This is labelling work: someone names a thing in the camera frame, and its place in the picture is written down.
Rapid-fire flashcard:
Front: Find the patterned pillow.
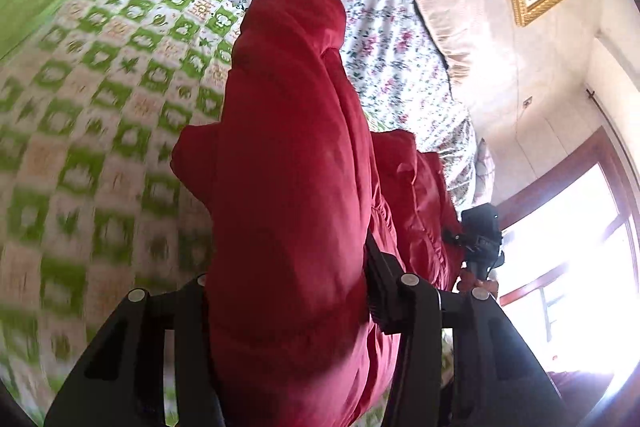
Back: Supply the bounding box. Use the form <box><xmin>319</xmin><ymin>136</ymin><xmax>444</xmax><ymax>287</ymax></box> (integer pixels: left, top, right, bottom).
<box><xmin>472</xmin><ymin>138</ymin><xmax>497</xmax><ymax>208</ymax></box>

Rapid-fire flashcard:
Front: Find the green printed quilt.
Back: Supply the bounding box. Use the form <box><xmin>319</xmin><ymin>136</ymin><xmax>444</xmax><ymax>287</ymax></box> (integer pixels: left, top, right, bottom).
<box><xmin>0</xmin><ymin>0</ymin><xmax>456</xmax><ymax>427</ymax></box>

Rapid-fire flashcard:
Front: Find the red quilted jacket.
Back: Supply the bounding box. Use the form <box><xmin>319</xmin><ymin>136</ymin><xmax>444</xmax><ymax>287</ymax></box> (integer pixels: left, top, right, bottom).
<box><xmin>170</xmin><ymin>0</ymin><xmax>466</xmax><ymax>427</ymax></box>

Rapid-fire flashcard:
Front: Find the window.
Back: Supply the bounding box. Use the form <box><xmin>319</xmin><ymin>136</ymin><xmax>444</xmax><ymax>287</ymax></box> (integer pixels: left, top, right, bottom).
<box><xmin>495</xmin><ymin>127</ymin><xmax>640</xmax><ymax>378</ymax></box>

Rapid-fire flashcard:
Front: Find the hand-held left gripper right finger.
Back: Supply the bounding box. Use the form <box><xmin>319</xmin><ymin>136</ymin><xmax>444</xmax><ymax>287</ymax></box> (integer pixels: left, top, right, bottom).
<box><xmin>364</xmin><ymin>229</ymin><xmax>563</xmax><ymax>427</ymax></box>

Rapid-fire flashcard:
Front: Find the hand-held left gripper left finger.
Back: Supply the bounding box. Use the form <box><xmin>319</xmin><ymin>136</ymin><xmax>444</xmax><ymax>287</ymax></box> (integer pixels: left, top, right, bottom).
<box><xmin>44</xmin><ymin>274</ymin><xmax>221</xmax><ymax>427</ymax></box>

